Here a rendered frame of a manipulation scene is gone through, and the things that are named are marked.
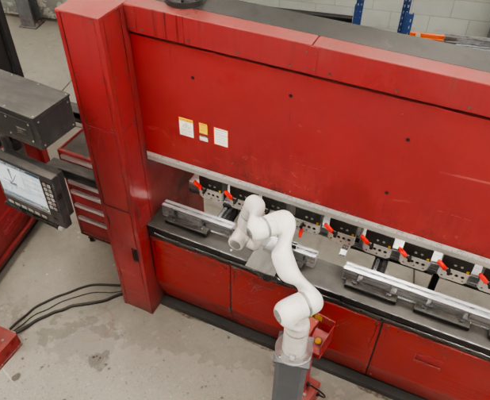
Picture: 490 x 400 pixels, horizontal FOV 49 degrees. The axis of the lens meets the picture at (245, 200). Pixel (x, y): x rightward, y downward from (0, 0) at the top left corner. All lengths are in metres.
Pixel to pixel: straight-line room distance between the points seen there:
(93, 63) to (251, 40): 0.80
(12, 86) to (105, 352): 1.98
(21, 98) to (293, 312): 1.63
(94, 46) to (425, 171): 1.64
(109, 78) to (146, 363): 2.04
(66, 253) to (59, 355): 0.96
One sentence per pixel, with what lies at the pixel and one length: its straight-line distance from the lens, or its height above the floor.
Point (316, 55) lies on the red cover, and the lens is 2.37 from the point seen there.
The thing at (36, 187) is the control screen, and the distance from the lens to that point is 3.00.
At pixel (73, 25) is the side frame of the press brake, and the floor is 2.24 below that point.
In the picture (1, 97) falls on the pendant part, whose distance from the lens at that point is 2.87.
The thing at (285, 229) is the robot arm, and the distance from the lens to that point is 2.39.
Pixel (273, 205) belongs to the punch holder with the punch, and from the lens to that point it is 2.99.
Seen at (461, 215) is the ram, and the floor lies 1.62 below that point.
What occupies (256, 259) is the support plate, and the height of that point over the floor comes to 1.00.
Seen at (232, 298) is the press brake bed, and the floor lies 0.45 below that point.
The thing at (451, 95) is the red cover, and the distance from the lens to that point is 2.32.
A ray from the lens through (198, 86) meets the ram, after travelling 2.75.
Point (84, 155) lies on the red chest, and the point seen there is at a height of 0.98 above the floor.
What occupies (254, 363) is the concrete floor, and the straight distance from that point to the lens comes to 3.88.
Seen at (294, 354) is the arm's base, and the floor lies 1.05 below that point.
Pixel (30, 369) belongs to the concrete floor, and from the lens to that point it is 4.11.
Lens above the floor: 3.37
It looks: 43 degrees down
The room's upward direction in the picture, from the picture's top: 1 degrees clockwise
